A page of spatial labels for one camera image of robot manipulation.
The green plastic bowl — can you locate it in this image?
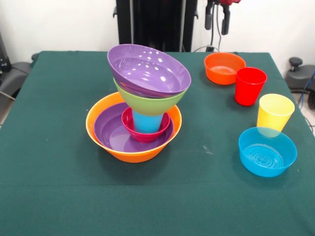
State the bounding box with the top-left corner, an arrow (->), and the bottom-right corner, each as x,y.
113,77 -> 187,117

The yellow plastic cup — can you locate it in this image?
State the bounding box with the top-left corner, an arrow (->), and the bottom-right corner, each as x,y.
256,93 -> 295,132

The black padded chair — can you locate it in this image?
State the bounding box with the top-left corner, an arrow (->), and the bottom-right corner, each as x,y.
0,60 -> 32,99

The blue plastic cup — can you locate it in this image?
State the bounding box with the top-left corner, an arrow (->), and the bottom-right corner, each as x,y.
132,110 -> 164,134

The large orange plastic bowl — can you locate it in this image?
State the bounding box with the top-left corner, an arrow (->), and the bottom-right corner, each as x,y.
86,92 -> 183,164

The blue plastic bowl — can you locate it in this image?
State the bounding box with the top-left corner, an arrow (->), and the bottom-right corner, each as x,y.
238,126 -> 298,178

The black hanging cable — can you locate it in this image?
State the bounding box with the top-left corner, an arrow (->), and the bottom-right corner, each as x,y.
194,3 -> 222,53

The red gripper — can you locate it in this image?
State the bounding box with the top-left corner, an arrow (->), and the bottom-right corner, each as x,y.
204,0 -> 241,36

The purple plastic bowl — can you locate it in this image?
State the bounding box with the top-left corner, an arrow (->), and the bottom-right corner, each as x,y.
94,102 -> 174,153
107,43 -> 192,99

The small red-orange plastic bowl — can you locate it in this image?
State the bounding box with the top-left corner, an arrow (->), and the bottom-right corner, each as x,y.
204,52 -> 247,86

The dark green tablecloth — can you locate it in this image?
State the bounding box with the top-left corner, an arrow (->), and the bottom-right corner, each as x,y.
0,50 -> 315,236

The red plastic cup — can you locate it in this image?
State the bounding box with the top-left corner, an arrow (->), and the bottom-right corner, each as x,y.
235,66 -> 268,107

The pink plastic bowl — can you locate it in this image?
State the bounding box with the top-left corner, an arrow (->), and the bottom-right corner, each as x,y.
121,106 -> 171,143

